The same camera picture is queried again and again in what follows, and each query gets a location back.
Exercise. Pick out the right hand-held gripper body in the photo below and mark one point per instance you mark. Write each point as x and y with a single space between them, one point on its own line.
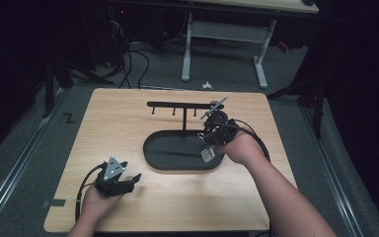
222 126

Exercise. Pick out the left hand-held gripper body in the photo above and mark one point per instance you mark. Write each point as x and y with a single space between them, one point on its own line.
113 181

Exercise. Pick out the black key stand with tray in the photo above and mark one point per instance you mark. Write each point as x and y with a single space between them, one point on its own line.
177 154

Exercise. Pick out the person's left hand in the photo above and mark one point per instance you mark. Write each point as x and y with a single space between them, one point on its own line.
98 205

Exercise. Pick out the person's right hand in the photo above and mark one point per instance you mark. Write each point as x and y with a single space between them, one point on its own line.
242 148

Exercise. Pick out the small white floor object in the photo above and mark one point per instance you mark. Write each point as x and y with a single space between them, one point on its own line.
207 85

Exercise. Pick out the grey tape strip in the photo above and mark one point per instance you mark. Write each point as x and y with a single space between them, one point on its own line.
54 203

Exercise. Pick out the black metal stand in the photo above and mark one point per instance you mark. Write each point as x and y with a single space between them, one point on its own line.
65 75
309 92

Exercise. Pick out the white metal desk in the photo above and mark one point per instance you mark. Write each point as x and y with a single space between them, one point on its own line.
230 31

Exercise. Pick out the metal floor rail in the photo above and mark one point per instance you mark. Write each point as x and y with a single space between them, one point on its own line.
16 164
334 177

